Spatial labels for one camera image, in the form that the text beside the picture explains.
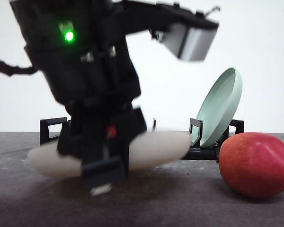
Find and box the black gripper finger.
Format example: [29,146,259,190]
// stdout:
[57,105,86,157]
[81,103,130,196]

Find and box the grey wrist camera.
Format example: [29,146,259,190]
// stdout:
[149,21,219,61]

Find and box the black plate rack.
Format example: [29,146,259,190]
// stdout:
[40,117,245,160]

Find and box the red pomegranate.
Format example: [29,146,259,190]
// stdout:
[219,132,284,199]

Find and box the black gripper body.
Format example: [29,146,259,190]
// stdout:
[9,0,141,110]

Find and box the green plate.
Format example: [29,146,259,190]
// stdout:
[191,68,243,148]

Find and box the white plate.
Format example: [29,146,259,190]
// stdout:
[27,131,192,177]

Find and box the black cable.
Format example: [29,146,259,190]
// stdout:
[0,61,38,76]

